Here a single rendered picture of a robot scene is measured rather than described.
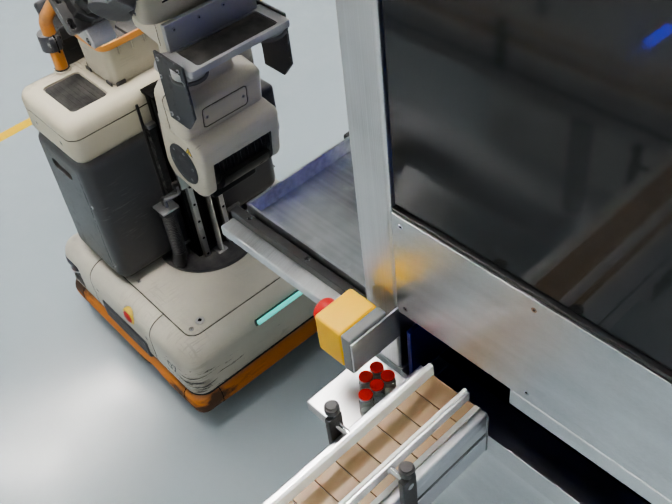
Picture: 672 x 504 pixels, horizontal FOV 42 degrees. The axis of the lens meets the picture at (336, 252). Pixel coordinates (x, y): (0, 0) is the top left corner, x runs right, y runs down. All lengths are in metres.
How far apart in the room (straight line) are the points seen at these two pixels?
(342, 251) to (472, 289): 0.48
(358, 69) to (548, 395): 0.45
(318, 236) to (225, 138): 0.48
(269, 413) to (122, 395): 0.43
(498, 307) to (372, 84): 0.30
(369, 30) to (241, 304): 1.42
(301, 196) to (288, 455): 0.89
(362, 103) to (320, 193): 0.62
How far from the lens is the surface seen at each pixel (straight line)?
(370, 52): 0.96
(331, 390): 1.32
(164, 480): 2.35
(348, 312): 1.21
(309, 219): 1.57
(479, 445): 1.27
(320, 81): 3.50
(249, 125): 1.97
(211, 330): 2.24
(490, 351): 1.12
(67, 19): 1.70
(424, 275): 1.12
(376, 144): 1.04
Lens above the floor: 1.94
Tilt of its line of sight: 45 degrees down
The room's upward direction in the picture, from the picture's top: 8 degrees counter-clockwise
